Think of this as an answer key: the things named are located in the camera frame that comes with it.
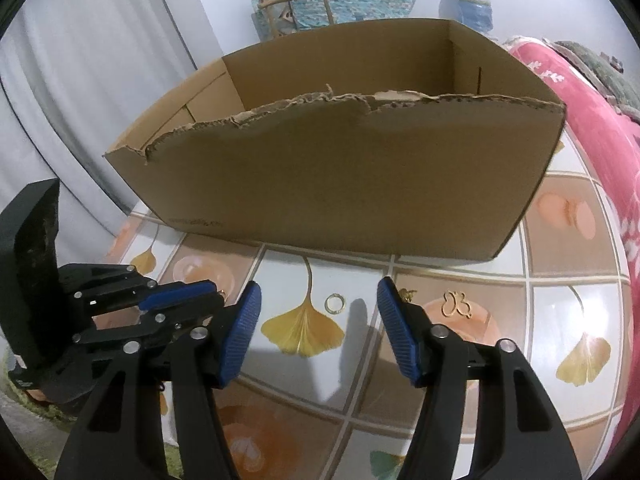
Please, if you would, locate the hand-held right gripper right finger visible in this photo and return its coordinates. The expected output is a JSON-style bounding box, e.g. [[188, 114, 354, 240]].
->
[[376, 276, 583, 480]]

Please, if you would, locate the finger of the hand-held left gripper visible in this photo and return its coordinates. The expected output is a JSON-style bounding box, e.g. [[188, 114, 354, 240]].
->
[[75, 294, 226, 359], [60, 263, 218, 318]]

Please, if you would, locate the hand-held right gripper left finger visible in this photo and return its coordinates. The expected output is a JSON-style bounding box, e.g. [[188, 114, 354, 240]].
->
[[54, 280, 263, 480]]

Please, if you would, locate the gold butterfly outline charm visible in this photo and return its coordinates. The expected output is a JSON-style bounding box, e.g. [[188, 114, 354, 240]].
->
[[442, 291, 473, 319]]

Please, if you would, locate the brown cardboard box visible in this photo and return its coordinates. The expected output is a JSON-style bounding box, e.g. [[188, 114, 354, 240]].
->
[[103, 17, 567, 263]]

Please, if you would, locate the tile pattern tablecloth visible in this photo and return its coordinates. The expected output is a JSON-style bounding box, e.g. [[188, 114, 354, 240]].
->
[[107, 130, 636, 480]]

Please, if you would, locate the white curtain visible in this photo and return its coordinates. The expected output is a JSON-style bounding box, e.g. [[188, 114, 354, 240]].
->
[[0, 0, 226, 271]]

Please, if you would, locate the pink floral blanket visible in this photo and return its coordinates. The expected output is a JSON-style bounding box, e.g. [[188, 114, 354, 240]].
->
[[505, 35, 640, 431]]

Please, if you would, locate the grey green pillow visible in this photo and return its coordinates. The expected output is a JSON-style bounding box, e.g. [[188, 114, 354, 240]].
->
[[547, 40, 628, 108]]

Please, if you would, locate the blue water bottle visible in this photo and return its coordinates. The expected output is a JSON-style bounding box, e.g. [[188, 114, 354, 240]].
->
[[439, 0, 493, 35]]

